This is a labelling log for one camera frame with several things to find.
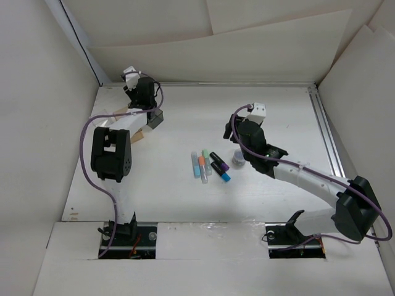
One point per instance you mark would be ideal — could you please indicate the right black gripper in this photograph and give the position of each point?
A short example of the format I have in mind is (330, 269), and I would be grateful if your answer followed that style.
(236, 121)

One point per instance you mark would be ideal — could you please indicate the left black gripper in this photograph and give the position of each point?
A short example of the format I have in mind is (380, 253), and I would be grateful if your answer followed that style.
(131, 92)

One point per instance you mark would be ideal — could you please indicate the clear jar of paper clips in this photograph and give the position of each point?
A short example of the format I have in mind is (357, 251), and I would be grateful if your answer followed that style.
(238, 158)

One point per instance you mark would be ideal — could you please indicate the black purple highlighter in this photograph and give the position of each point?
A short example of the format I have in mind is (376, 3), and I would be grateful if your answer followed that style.
(218, 161)

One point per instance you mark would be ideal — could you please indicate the black blue highlighter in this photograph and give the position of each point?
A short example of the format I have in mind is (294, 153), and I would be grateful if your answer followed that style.
(220, 171)

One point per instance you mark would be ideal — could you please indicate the green clear highlighter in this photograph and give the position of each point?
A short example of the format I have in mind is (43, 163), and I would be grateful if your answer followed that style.
(206, 157)

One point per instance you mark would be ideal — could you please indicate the orange clear highlighter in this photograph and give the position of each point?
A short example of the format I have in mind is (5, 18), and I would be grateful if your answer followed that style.
(202, 167)

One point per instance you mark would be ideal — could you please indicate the blue clear highlighter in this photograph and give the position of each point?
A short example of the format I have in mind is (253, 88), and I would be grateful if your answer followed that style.
(195, 164)

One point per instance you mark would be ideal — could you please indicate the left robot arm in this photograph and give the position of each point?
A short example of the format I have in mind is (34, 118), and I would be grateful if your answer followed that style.
(111, 155)

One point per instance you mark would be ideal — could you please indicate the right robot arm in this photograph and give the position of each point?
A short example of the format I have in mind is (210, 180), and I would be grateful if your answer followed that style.
(353, 204)

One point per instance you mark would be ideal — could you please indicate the dark grey plastic container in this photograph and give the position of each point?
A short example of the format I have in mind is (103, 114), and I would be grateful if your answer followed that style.
(155, 118)

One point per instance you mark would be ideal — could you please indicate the orange plastic container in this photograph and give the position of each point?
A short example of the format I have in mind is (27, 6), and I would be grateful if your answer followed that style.
(135, 135)

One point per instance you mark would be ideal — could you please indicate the clear plastic container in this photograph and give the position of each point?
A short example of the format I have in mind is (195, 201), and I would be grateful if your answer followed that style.
(100, 122)

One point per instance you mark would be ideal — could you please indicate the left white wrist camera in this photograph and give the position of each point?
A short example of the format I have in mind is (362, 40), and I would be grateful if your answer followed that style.
(131, 77)

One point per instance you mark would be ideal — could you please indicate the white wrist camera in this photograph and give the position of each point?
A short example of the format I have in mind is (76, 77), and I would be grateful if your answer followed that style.
(131, 77)
(257, 112)

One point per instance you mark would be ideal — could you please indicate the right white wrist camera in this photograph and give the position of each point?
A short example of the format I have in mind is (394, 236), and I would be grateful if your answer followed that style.
(257, 112)

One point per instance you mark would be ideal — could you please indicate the aluminium rail right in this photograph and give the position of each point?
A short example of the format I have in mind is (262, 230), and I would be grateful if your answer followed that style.
(328, 139)

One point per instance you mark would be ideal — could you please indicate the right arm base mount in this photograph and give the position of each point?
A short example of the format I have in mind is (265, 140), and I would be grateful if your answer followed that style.
(285, 241)

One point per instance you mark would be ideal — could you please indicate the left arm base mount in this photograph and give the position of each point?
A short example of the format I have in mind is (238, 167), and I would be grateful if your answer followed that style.
(132, 241)

